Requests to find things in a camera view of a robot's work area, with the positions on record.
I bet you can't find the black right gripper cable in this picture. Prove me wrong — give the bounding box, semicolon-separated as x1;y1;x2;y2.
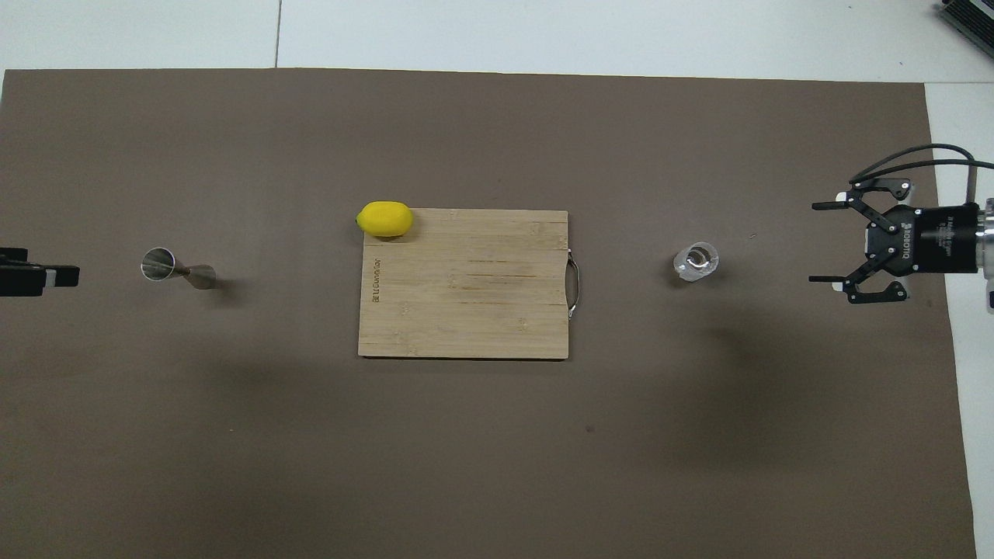
849;144;994;207

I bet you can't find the wooden cutting board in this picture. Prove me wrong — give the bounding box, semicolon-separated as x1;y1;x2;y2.
358;208;581;360

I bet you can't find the grey ribbed device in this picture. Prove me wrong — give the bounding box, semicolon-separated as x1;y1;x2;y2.
938;0;994;57

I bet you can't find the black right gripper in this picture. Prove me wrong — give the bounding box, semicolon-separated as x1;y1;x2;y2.
809;179;981;304

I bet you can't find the brown table mat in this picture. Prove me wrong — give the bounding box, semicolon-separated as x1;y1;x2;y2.
0;68;978;559

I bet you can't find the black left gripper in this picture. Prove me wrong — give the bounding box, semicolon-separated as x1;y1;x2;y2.
0;247;81;297

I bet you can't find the metal double jigger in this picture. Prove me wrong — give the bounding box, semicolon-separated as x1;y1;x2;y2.
141;247;217;290

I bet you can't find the small clear glass cup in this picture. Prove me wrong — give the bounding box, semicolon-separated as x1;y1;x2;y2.
673;241;720;283

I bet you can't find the yellow lemon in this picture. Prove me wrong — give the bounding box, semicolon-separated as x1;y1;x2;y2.
356;201;414;238

